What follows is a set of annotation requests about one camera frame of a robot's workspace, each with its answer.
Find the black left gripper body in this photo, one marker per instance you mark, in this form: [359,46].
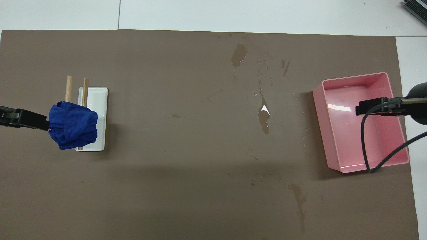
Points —
[10,116]

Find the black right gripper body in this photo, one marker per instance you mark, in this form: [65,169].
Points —
[395,108]

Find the blue cloth towel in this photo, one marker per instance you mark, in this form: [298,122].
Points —
[71,126]

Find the white towel rack base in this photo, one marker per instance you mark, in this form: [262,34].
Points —
[99,106]

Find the shiny water puddle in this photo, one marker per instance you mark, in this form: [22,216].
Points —
[264,118]

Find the wet water patch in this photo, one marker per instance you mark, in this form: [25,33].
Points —
[239,55]

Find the pink plastic bin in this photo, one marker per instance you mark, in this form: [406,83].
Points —
[350,146]

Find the darker wooden rack rod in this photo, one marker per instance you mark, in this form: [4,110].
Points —
[85,91]

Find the grey ribbed device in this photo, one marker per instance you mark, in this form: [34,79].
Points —
[417,8]

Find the brown table mat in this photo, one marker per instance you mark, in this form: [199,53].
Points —
[186,150]

